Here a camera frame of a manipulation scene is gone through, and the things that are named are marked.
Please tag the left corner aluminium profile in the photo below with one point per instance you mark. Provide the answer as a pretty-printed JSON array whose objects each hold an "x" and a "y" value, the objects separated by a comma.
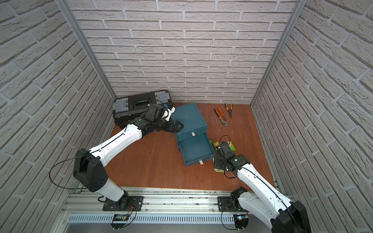
[{"x": 72, "y": 21}]

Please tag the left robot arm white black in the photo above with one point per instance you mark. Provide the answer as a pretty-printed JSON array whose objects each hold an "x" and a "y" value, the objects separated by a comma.
[{"x": 89, "y": 165}]

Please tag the corner aluminium profile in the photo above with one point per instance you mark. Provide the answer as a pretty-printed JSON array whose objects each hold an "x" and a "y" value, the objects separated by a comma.
[
  {"x": 72, "y": 21},
  {"x": 298, "y": 8}
]

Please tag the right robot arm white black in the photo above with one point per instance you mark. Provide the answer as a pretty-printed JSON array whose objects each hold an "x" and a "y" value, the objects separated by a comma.
[{"x": 269, "y": 205}]

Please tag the teal drawer cabinet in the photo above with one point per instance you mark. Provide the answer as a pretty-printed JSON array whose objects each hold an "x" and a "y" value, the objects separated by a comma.
[{"x": 190, "y": 116}]

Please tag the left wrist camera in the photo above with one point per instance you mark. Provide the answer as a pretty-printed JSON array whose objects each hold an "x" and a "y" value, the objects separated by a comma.
[{"x": 160, "y": 112}]

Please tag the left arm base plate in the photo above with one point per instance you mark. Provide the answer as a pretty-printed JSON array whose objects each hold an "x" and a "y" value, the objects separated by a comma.
[{"x": 125, "y": 204}]

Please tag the green cookie packet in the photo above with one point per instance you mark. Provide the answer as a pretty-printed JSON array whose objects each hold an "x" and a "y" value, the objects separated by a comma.
[
  {"x": 231, "y": 146},
  {"x": 215, "y": 144}
]

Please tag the right controller board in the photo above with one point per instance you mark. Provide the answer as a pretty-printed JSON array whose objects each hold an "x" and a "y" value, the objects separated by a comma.
[{"x": 241, "y": 221}]

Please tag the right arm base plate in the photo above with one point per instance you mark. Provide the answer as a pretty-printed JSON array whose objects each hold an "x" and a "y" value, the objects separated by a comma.
[{"x": 230, "y": 204}]

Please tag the controller board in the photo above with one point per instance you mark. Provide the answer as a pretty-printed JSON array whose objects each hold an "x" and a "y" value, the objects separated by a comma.
[
  {"x": 120, "y": 221},
  {"x": 241, "y": 221}
]

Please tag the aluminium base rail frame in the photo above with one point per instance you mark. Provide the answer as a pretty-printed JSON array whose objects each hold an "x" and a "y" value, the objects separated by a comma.
[{"x": 170, "y": 208}]

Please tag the yellow handled pliers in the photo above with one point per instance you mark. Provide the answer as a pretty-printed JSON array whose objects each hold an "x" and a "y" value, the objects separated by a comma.
[{"x": 229, "y": 108}]

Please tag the left controller board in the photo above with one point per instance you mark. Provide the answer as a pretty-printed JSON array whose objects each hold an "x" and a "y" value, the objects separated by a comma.
[{"x": 120, "y": 221}]

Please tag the orange handled pliers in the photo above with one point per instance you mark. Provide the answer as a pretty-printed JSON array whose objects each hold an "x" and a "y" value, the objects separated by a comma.
[{"x": 221, "y": 116}]

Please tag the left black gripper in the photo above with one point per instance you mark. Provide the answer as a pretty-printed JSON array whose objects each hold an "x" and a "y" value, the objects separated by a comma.
[{"x": 172, "y": 125}]

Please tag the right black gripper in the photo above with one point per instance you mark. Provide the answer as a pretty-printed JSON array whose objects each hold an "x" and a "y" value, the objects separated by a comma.
[{"x": 216, "y": 162}]

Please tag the black plastic toolbox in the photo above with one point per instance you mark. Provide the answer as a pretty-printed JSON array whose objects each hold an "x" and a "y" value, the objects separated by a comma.
[{"x": 127, "y": 108}]

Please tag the right corner aluminium profile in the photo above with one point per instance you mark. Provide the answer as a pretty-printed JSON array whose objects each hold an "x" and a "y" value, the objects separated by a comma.
[{"x": 298, "y": 8}]

